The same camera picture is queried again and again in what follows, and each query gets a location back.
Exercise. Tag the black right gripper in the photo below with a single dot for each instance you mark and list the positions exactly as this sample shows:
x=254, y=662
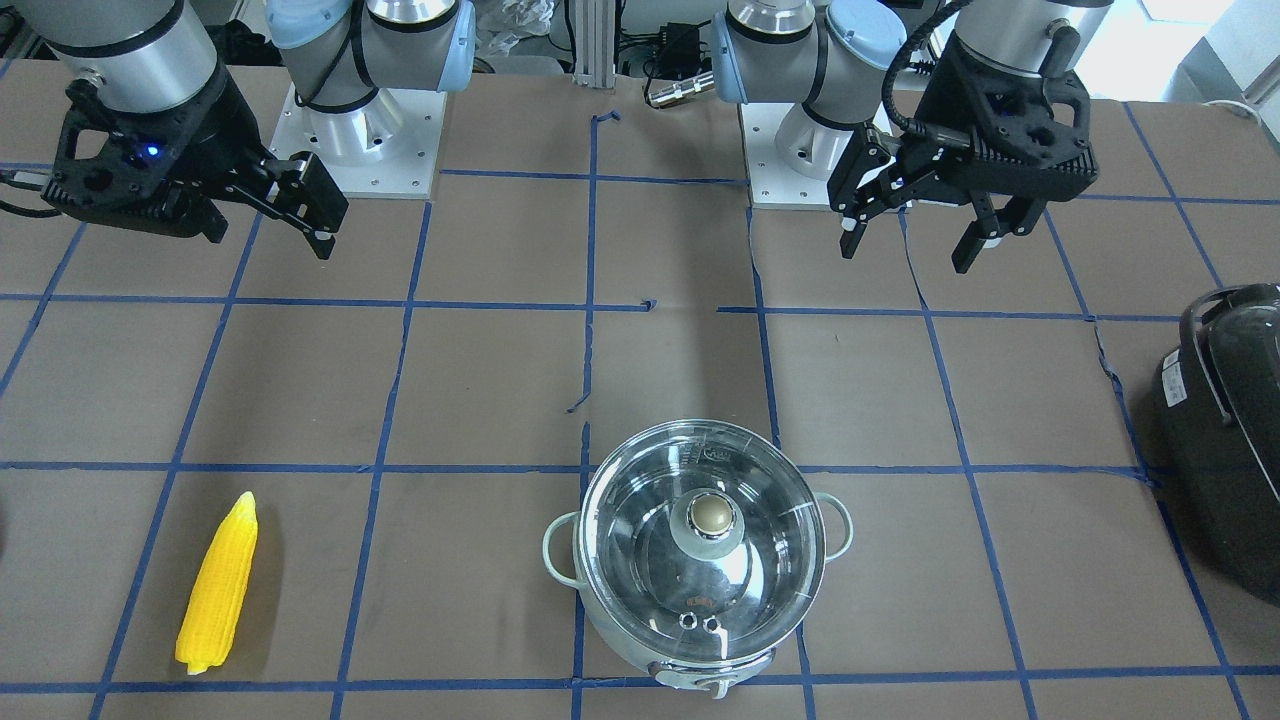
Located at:
x=212, y=128

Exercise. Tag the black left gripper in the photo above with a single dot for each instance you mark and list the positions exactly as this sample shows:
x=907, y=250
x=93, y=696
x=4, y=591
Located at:
x=925, y=115

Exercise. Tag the glass pot lid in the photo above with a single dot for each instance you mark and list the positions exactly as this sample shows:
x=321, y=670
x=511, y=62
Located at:
x=702, y=540

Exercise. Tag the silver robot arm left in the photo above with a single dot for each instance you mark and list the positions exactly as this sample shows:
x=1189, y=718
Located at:
x=850, y=62

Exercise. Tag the pale green cooking pot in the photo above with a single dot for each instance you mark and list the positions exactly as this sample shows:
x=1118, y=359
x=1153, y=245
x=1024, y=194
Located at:
x=690, y=660

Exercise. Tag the silver metal connector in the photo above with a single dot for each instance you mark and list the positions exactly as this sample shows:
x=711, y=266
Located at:
x=680, y=91

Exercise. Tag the black rice cooker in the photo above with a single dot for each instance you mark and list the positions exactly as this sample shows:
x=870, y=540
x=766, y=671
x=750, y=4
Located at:
x=1217, y=400

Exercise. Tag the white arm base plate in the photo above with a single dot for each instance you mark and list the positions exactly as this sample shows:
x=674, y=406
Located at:
x=385, y=150
x=789, y=156

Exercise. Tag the aluminium frame post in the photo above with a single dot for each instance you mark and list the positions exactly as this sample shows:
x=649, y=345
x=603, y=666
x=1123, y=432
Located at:
x=595, y=31

